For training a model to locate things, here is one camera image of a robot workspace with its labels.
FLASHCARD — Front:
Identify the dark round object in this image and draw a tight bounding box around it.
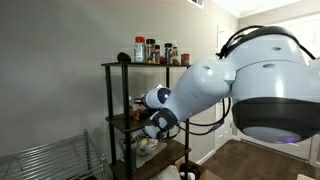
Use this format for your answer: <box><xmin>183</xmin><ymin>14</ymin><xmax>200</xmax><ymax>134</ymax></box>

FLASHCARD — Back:
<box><xmin>116</xmin><ymin>52</ymin><xmax>132</xmax><ymax>64</ymax></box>

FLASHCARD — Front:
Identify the small black cap spice jar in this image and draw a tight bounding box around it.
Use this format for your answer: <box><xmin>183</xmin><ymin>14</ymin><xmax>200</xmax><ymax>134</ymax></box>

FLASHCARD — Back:
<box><xmin>154</xmin><ymin>44</ymin><xmax>162</xmax><ymax>65</ymax></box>

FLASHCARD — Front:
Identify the dark wood shelf unit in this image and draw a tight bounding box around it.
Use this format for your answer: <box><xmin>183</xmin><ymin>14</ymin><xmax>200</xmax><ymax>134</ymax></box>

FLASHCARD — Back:
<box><xmin>100</xmin><ymin>61</ymin><xmax>194</xmax><ymax>180</ymax></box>

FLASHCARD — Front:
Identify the dark grey water bottle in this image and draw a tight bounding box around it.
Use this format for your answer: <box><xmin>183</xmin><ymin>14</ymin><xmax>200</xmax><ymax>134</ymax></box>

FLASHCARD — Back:
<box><xmin>119</xmin><ymin>138</ymin><xmax>138</xmax><ymax>176</ymax></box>

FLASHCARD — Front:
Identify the chrome wire rack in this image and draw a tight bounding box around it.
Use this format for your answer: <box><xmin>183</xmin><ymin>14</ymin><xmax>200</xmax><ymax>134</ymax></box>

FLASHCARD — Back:
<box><xmin>0</xmin><ymin>129</ymin><xmax>113</xmax><ymax>180</ymax></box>

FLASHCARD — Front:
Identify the large black cap spice jar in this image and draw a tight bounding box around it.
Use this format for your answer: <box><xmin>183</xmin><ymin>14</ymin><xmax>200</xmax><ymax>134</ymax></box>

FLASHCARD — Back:
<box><xmin>145</xmin><ymin>38</ymin><xmax>157</xmax><ymax>65</ymax></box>

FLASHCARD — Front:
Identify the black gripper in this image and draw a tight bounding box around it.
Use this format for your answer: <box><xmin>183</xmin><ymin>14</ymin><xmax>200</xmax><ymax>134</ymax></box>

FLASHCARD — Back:
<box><xmin>138</xmin><ymin>107</ymin><xmax>155</xmax><ymax>122</ymax></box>

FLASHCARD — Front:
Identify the white mesh mat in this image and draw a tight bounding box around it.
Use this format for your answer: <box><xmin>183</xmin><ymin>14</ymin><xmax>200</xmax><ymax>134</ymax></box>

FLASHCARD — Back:
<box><xmin>134</xmin><ymin>141</ymin><xmax>168</xmax><ymax>169</ymax></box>

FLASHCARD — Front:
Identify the brown cardboard box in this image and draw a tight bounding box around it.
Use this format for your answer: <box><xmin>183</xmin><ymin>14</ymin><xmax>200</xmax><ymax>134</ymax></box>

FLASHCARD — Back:
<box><xmin>174</xmin><ymin>159</ymin><xmax>218</xmax><ymax>180</ymax></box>

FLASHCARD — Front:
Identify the red food box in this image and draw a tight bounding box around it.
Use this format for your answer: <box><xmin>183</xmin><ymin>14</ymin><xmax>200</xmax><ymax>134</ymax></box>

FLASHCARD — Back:
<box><xmin>180</xmin><ymin>53</ymin><xmax>191</xmax><ymax>66</ymax></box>

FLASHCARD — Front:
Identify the narrow white panel door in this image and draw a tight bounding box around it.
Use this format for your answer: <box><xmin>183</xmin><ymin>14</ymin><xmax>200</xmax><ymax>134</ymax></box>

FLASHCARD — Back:
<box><xmin>214</xmin><ymin>28</ymin><xmax>238</xmax><ymax>151</ymax></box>

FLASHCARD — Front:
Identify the red cap green label jar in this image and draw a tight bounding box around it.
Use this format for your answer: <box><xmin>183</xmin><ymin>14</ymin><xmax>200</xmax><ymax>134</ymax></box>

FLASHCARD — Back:
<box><xmin>133</xmin><ymin>36</ymin><xmax>147</xmax><ymax>64</ymax></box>

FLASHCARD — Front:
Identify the white cap sauce bottle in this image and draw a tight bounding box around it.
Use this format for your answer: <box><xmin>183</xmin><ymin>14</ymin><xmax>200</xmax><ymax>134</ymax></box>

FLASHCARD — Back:
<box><xmin>171</xmin><ymin>46</ymin><xmax>180</xmax><ymax>66</ymax></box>

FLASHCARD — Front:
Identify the tall black cap spice jar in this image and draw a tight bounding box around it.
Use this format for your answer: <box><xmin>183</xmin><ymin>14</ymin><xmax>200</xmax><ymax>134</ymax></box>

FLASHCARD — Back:
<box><xmin>164</xmin><ymin>43</ymin><xmax>174</xmax><ymax>65</ymax></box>

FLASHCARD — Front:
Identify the small brown sauce bottle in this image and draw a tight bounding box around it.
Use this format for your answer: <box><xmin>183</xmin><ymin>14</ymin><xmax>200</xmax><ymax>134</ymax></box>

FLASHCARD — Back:
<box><xmin>128</xmin><ymin>96</ymin><xmax>135</xmax><ymax>120</ymax></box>

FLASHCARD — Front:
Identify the colourful printed bowl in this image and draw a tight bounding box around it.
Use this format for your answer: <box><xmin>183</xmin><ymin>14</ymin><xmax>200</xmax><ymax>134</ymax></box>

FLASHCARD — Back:
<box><xmin>136</xmin><ymin>134</ymin><xmax>159</xmax><ymax>157</ymax></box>

